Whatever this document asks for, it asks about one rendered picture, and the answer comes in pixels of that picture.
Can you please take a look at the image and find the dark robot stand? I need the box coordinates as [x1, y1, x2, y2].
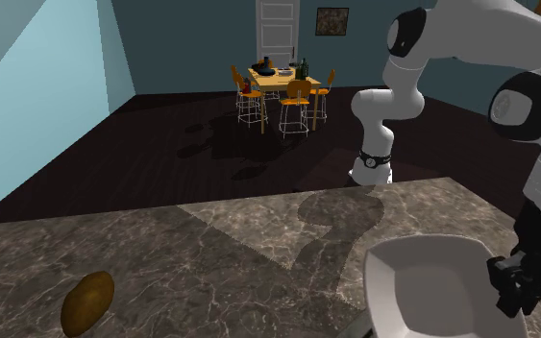
[295, 148, 443, 192]

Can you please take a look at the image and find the wooden dining table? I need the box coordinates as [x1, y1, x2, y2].
[247, 57, 323, 135]

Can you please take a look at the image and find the white panelled door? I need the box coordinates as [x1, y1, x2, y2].
[256, 0, 301, 67]

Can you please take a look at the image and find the dark framed wall picture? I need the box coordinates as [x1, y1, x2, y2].
[315, 7, 351, 37]

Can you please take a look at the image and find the white square bowl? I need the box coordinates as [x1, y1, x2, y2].
[362, 234, 529, 338]

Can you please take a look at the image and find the orange chair with metal legs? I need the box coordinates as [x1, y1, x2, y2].
[307, 68, 336, 125]
[257, 58, 282, 102]
[278, 79, 313, 139]
[230, 64, 264, 129]

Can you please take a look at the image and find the brown potato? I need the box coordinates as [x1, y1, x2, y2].
[60, 271, 116, 338]

